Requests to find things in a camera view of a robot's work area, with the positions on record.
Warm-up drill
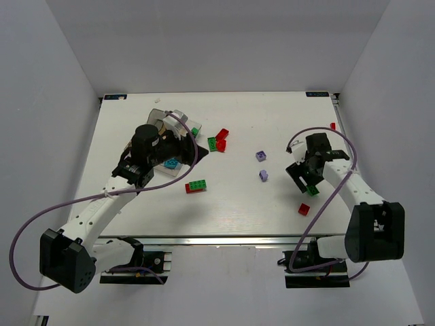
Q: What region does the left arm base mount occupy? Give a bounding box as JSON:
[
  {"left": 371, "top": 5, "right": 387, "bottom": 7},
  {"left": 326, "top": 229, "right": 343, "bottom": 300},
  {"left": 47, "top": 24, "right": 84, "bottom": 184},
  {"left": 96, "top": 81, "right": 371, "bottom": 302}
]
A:
[{"left": 100, "top": 237, "right": 172, "bottom": 285}]

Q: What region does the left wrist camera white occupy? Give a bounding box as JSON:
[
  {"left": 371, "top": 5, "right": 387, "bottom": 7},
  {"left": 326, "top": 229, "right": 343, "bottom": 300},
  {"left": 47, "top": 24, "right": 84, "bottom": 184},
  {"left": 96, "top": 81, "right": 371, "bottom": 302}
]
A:
[{"left": 163, "top": 110, "right": 188, "bottom": 140}]

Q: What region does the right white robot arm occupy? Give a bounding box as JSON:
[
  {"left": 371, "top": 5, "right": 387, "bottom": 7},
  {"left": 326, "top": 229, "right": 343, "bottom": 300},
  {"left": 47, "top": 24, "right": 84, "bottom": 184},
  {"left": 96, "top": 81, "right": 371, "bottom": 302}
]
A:
[{"left": 286, "top": 132, "right": 405, "bottom": 265}]

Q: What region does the cyan 2x4 lego brick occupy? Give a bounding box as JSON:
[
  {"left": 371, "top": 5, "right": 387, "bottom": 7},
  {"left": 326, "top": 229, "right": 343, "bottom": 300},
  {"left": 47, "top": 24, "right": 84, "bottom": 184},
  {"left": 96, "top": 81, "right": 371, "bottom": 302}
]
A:
[{"left": 163, "top": 158, "right": 179, "bottom": 169}]

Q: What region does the smoky grey plastic container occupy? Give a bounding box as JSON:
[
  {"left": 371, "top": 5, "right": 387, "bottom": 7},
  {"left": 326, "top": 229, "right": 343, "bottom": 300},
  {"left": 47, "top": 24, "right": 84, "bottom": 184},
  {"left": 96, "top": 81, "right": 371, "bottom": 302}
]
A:
[{"left": 125, "top": 109, "right": 166, "bottom": 153}]

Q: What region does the left blue corner label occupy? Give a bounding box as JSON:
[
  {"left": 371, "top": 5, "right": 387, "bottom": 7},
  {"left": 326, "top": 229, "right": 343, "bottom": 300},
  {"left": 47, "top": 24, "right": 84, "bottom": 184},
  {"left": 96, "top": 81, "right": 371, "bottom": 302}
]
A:
[{"left": 103, "top": 94, "right": 127, "bottom": 101}]

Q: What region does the clear plastic container upper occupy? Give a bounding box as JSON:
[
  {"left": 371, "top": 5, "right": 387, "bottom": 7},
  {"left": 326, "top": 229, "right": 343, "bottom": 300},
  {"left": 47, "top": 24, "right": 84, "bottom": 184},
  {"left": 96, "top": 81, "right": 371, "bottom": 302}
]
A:
[{"left": 186, "top": 120, "right": 202, "bottom": 138}]

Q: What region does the red lego under green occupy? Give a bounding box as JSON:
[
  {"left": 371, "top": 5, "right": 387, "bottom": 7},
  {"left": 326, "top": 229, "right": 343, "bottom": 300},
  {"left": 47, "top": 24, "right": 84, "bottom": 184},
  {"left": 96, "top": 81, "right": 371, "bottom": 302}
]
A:
[{"left": 185, "top": 183, "right": 205, "bottom": 194}]

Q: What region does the purple lego brick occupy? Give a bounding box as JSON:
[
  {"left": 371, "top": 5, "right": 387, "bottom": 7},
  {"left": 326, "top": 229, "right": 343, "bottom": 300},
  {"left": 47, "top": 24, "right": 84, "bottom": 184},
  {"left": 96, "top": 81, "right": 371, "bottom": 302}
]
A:
[
  {"left": 256, "top": 151, "right": 266, "bottom": 162},
  {"left": 259, "top": 170, "right": 268, "bottom": 182}
]

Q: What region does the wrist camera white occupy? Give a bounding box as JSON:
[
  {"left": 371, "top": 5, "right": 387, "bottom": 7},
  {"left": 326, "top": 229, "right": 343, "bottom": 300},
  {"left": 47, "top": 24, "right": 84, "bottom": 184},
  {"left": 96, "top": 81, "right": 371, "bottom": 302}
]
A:
[
  {"left": 163, "top": 110, "right": 188, "bottom": 140},
  {"left": 286, "top": 140, "right": 307, "bottom": 164}
]

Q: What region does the green 2x4 lego on red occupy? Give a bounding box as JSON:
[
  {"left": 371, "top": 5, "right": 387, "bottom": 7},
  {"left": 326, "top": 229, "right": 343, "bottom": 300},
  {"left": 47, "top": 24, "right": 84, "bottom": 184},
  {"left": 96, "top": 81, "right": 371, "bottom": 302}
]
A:
[{"left": 189, "top": 179, "right": 207, "bottom": 189}]

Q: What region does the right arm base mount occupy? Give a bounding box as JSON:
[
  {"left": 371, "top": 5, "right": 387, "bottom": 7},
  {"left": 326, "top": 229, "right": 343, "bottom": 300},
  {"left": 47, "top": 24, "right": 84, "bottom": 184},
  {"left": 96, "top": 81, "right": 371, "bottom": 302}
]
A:
[{"left": 277, "top": 238, "right": 350, "bottom": 289}]

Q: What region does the clear plastic container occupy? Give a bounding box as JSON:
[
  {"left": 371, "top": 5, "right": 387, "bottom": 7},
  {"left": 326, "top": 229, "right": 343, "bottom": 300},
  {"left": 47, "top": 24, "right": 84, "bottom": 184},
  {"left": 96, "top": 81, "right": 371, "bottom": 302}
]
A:
[
  {"left": 154, "top": 158, "right": 183, "bottom": 177},
  {"left": 186, "top": 120, "right": 202, "bottom": 138}
]

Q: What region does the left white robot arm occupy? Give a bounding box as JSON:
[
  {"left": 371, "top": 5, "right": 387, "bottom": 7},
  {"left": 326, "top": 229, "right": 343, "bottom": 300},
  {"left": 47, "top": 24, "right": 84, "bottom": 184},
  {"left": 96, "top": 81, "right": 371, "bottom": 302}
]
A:
[{"left": 39, "top": 124, "right": 209, "bottom": 293}]

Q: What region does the right blue corner label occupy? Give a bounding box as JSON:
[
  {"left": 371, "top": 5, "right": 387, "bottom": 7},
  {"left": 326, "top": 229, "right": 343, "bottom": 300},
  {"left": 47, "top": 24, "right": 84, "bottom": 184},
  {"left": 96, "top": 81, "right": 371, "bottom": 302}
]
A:
[{"left": 305, "top": 91, "right": 330, "bottom": 98}]

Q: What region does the green sloped lego brick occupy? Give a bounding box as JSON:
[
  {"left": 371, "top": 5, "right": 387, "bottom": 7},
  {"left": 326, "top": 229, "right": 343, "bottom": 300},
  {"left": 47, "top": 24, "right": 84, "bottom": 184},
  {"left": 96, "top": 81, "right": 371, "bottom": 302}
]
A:
[{"left": 191, "top": 128, "right": 199, "bottom": 137}]

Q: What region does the red square lego brick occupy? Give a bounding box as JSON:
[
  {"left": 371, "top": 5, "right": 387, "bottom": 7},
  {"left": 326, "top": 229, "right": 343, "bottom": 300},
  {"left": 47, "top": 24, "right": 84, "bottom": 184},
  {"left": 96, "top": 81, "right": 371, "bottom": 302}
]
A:
[{"left": 298, "top": 203, "right": 311, "bottom": 216}]

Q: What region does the clear plastic container lower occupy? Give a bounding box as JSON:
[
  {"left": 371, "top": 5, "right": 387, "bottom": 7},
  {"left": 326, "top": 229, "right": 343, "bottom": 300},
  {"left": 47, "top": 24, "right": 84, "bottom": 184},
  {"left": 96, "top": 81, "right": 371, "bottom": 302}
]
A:
[{"left": 154, "top": 158, "right": 183, "bottom": 177}]

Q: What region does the red round lego piece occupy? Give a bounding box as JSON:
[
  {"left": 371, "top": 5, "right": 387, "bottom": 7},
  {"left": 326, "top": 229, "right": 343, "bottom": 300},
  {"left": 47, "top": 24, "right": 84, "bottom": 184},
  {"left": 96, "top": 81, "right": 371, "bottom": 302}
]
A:
[{"left": 215, "top": 139, "right": 226, "bottom": 153}]

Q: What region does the green 2x4 lego flat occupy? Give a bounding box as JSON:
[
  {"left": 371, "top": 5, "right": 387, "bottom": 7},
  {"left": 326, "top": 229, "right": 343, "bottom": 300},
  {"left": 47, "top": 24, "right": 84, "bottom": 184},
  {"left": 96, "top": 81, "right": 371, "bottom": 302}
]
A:
[{"left": 207, "top": 137, "right": 217, "bottom": 152}]

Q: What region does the red 2x4 lego brick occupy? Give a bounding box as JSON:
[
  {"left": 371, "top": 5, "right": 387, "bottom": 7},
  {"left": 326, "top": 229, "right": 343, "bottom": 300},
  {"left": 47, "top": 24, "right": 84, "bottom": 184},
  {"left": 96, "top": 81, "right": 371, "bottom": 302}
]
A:
[{"left": 215, "top": 128, "right": 229, "bottom": 141}]

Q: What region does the blue corner label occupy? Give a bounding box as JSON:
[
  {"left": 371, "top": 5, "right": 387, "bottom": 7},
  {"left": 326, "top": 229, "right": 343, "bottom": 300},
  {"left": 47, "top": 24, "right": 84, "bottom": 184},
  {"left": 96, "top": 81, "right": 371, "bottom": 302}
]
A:
[
  {"left": 305, "top": 91, "right": 330, "bottom": 98},
  {"left": 103, "top": 94, "right": 127, "bottom": 101}
]

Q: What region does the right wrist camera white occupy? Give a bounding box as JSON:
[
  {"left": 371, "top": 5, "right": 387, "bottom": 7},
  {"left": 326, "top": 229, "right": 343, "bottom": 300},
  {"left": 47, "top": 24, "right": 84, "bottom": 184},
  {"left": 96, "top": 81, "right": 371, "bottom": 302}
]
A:
[{"left": 286, "top": 140, "right": 307, "bottom": 164}]

